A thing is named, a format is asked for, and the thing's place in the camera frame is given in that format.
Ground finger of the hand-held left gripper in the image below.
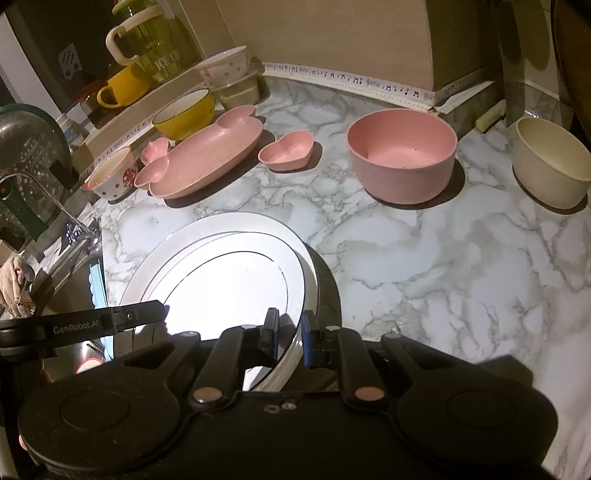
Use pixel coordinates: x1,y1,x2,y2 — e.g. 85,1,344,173
112,299,166,336

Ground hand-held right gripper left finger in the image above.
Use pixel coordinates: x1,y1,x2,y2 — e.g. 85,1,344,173
123,307,281,411

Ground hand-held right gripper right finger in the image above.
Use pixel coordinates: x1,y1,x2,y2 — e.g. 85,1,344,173
301,309,465,411

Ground white plate with dark rim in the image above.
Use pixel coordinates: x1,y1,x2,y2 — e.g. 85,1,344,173
117,231,308,393
174,211,325,393

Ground large pink bowl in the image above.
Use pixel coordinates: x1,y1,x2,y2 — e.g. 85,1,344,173
346,109,458,204

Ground stainless steel sink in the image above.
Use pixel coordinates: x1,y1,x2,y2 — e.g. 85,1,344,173
32,251,112,372

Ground light blue scalloped strip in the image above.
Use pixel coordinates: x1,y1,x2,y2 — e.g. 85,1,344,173
89,264,110,309

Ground crumpled dish cloth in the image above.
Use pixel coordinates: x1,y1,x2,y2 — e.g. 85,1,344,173
0,256,36,320

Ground chrome faucet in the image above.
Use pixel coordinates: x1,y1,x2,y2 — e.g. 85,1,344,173
0,172,103,259

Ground white mushroom print cup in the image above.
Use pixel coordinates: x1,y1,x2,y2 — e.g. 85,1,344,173
84,146,140,203

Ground small pink flower dish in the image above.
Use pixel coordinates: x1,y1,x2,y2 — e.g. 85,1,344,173
139,137,172,164

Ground pink rabbit-shaped plate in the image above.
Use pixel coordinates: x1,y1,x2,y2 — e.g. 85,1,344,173
133,104,264,200

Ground pink heart-shaped dish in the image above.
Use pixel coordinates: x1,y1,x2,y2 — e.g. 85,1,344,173
257,130,316,173

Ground perforated metal colander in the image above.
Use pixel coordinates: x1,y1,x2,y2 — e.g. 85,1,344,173
0,103,79,241

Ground small white blue cup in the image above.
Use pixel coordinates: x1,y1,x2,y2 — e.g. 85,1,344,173
55,114,89,149

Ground yellow bowl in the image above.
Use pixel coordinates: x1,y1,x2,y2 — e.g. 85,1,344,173
152,87,216,141

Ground yellow mug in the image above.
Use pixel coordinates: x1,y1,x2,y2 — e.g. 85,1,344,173
95,64,153,110

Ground white bowl with pink hearts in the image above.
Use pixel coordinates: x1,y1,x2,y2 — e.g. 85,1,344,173
196,45,250,86

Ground music note edge tape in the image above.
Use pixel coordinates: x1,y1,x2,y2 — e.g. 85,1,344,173
262,61,496,114

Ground cream bowl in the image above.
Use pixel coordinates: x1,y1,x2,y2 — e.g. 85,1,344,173
513,116,591,209

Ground round wooden cutting board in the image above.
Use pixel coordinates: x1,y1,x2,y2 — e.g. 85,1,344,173
549,0,591,153

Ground glass pitcher with cream handle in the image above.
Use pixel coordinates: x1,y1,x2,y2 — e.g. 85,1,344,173
106,0,204,85

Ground cleaver with cream handle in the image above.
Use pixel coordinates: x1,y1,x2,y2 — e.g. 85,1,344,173
475,0,527,134

